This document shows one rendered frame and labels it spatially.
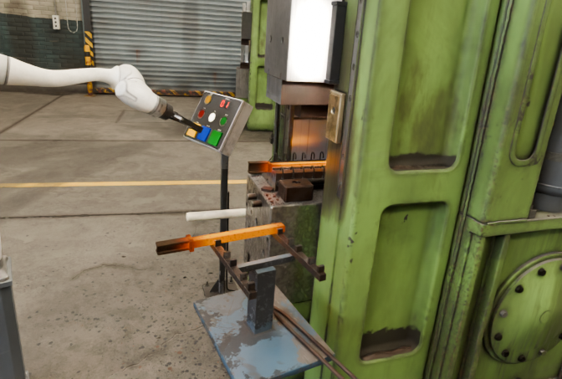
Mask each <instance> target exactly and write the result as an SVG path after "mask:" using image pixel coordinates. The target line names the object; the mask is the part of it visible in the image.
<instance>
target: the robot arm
mask: <svg viewBox="0 0 562 379"><path fill-rule="evenodd" d="M90 81H100V82H104V83H106V84H108V85H110V87H111V89H113V90H115V95H116V96H117V97H118V98H119V99H120V100H121V101H122V102H123V103H125V104H126V105H128V106H129V107H131V108H133V109H135V110H138V111H143V112H145V113H146V114H149V115H153V116H154V117H156V118H158V117H159V118H161V119H163V120H168V119H171V120H174V121H177V122H180V123H182V124H183V125H186V126H188V127H189V129H193V130H194V131H196V132H198V133H202V129H203V128H202V127H201V126H199V125H197V124H195V123H194V122H191V121H190V120H188V119H187V118H185V117H183V116H182V115H179V114H178V113H177V112H175V111H173V106H172V105H170V104H168V103H166V100H164V99H162V98H161V97H160V96H158V95H155V94H154V93H153V92H152V91H151V89H150V88H149V87H148V86H147V85H146V84H145V81H144V79H143V77H142V75H141V73H140V72H139V71H138V70H137V69H136V68H135V67H133V66H132V65H129V64H122V65H121V66H115V67H114V68H113V69H102V68H87V69H65V70H50V69H41V68H39V67H36V66H33V65H31V64H26V63H24V62H22V61H20V60H17V59H14V58H12V57H8V56H6V55H2V54H0V85H28V86H42V87H59V86H66V85H76V84H80V83H85V82H90ZM7 261H8V256H6V255H3V256H2V245H1V238H0V282H4V281H7V280H9V276H8V274H7Z"/></svg>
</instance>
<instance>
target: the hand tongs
mask: <svg viewBox="0 0 562 379"><path fill-rule="evenodd" d="M277 311H278V312H279V313H280V314H281V315H283V316H284V317H286V318H287V319H288V320H289V321H290V322H291V323H293V324H294V325H295V326H296V327H297V328H298V329H299V330H300V331H301V332H302V333H303V334H305V335H306V336H307V337H308V338H309V339H310V340H311V341H312V342H313V343H314V344H315V345H317V346H318V347H319V348H320V349H321V350H322V352H324V353H325V354H326V355H327V356H328V357H329V358H330V359H331V360H332V361H333V362H334V363H335V364H336V365H337V366H338V367H340V368H341V369H342V370H343V371H344V372H345V373H346V374H347V375H348V376H349V377H350V378H351V379H358V378H357V377H356V376H355V375H354V374H353V373H352V372H351V371H350V370H348V369H347V368H346V367H345V366H344V365H343V364H342V363H341V362H340V361H338V360H337V359H336V358H335V357H334V356H333V355H332V354H331V353H330V352H329V351H327V350H326V349H325V348H324V347H323V346H322V345H321V344H320V343H319V342H318V341H317V340H316V339H315V338H314V337H313V336H312V335H311V334H309V333H308V332H307V331H306V330H305V329H304V328H303V327H302V326H301V325H299V324H298V323H297V322H296V321H295V320H294V319H293V318H292V317H290V316H289V315H288V314H287V313H285V312H284V311H283V310H281V309H280V308H279V307H277V306H275V305H273V314H274V315H275V316H276V318H277V319H278V320H279V321H280V322H281V323H282V324H283V325H284V326H285V327H286V328H287V329H288V330H289V331H290V332H291V333H292V334H293V335H294V336H295V337H296V338H297V339H298V340H299V341H300V342H301V343H302V344H303V345H305V346H306V347H307V348H308V349H309V350H310V351H311V352H312V353H313V354H314V355H315V356H316V357H317V358H318V359H319V360H320V361H321V362H322V363H323V364H324V365H325V366H326V367H327V368H328V369H330V370H331V371H332V372H333V373H334V374H335V375H336V376H337V377H338V378H339V379H345V378H344V377H343V376H342V375H340V374H339V373H338V372H337V371H336V370H335V369H334V368H333V367H332V366H331V365H330V364H329V363H328V362H327V360H325V359H324V358H323V357H322V356H321V355H320V354H319V353H318V352H317V351H316V350H315V349H314V348H313V347H312V346H311V345H310V344H309V343H307V342H306V341H305V340H304V339H303V338H302V337H301V336H300V335H299V334H298V333H297V332H296V331H295V330H294V329H293V328H292V327H291V326H290V325H288V324H287V323H286V322H285V321H284V320H283V319H282V318H281V317H280V315H279V314H278V313H277Z"/></svg>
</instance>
